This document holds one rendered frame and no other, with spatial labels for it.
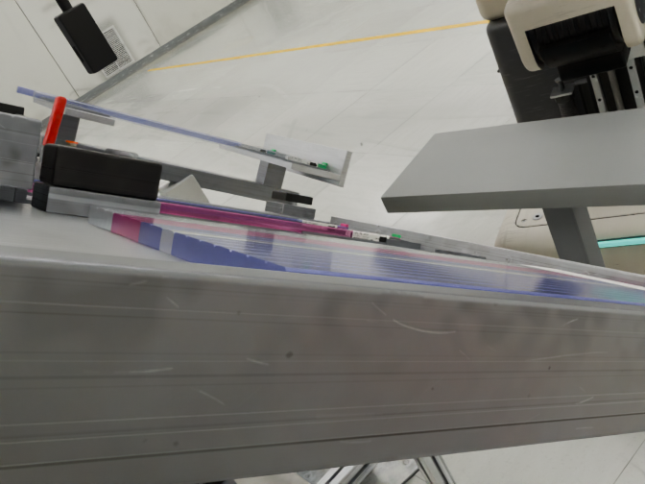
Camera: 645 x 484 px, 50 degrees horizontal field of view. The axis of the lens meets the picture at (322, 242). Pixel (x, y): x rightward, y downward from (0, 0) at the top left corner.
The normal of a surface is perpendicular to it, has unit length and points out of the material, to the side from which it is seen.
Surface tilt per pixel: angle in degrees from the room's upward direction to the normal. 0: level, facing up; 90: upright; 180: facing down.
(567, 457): 0
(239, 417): 90
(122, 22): 90
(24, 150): 90
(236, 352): 90
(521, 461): 0
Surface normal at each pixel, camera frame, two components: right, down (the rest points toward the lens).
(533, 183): -0.42, -0.79
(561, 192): -0.55, 0.62
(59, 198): 0.59, 0.15
